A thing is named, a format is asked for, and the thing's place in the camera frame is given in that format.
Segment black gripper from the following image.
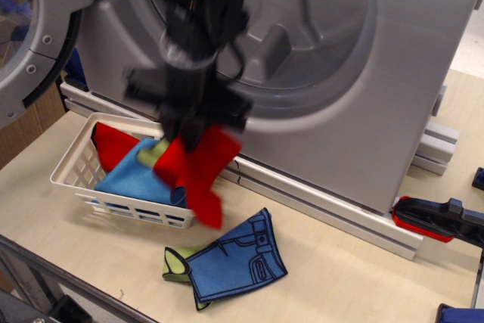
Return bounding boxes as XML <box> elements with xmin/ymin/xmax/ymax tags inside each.
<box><xmin>123</xmin><ymin>35</ymin><xmax>253</xmax><ymax>149</ymax></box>

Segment red felt garment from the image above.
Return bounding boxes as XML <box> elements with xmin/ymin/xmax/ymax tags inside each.
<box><xmin>154</xmin><ymin>125</ymin><xmax>242</xmax><ymax>229</ymax></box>

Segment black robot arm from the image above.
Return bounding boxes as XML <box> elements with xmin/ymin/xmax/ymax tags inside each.
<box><xmin>125</xmin><ymin>0</ymin><xmax>252</xmax><ymax>152</ymax></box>

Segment white plastic laundry basket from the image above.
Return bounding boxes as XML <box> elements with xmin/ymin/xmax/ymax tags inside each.
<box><xmin>50</xmin><ymin>113</ymin><xmax>194</xmax><ymax>228</ymax></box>

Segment grey toy washing machine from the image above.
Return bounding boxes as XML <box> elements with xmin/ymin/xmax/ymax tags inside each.
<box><xmin>80</xmin><ymin>0</ymin><xmax>476</xmax><ymax>213</ymax></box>

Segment round washing machine door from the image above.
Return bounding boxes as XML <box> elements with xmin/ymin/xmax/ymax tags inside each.
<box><xmin>1</xmin><ymin>0</ymin><xmax>95</xmax><ymax>126</ymax></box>

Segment red felt cloth in basket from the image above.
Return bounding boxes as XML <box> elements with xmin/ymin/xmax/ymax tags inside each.
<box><xmin>91</xmin><ymin>122</ymin><xmax>139</xmax><ymax>172</ymax></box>

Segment light blue felt cloth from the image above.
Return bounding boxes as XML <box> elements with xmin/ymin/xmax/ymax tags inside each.
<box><xmin>95</xmin><ymin>138</ymin><xmax>187</xmax><ymax>208</ymax></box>

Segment blue felt jeans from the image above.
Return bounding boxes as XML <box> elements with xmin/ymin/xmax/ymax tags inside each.
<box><xmin>187</xmin><ymin>208</ymin><xmax>288</xmax><ymax>307</ymax></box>

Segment green felt garment on table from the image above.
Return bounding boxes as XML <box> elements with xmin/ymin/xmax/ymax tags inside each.
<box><xmin>162</xmin><ymin>245</ymin><xmax>206</xmax><ymax>290</ymax></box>

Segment red black clamp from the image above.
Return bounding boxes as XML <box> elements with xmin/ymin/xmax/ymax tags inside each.
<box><xmin>392</xmin><ymin>196</ymin><xmax>483</xmax><ymax>248</ymax></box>

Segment black clamp part right edge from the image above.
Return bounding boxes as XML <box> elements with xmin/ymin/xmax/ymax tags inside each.
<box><xmin>472</xmin><ymin>167</ymin><xmax>484</xmax><ymax>191</ymax></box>

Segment blue black clamp corner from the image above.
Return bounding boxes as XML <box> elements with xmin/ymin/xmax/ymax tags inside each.
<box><xmin>435</xmin><ymin>303</ymin><xmax>484</xmax><ymax>323</ymax></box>

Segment white aluminium base rail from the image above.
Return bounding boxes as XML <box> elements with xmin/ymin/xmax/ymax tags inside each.
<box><xmin>59</xmin><ymin>79</ymin><xmax>461</xmax><ymax>262</ymax></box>

